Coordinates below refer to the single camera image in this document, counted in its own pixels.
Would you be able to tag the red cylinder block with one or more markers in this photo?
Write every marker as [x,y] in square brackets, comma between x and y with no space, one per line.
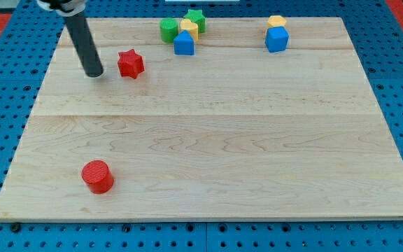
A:
[97,177]

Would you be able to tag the light wooden board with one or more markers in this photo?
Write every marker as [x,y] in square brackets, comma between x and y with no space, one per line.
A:
[233,133]

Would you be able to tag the blue pentagon house block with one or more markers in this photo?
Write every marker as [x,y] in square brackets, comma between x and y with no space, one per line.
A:
[184,44]

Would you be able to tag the yellow hexagon block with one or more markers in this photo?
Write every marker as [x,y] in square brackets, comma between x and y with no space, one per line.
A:
[275,21]

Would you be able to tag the green star block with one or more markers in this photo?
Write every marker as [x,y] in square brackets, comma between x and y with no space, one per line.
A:
[197,16]

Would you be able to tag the red star block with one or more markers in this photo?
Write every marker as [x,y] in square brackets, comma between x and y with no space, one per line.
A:
[130,64]

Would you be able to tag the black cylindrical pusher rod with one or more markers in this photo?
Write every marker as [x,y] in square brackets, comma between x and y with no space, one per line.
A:
[83,42]

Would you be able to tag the green cylinder block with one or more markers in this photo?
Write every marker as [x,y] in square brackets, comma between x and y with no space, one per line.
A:
[168,29]

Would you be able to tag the yellow heart block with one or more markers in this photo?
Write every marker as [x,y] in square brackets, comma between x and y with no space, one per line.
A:
[191,27]

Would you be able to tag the blue cube block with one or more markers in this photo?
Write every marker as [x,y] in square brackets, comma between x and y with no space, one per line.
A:
[276,39]

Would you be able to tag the white and black rod mount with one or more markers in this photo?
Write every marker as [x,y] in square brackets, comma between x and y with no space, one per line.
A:
[65,8]

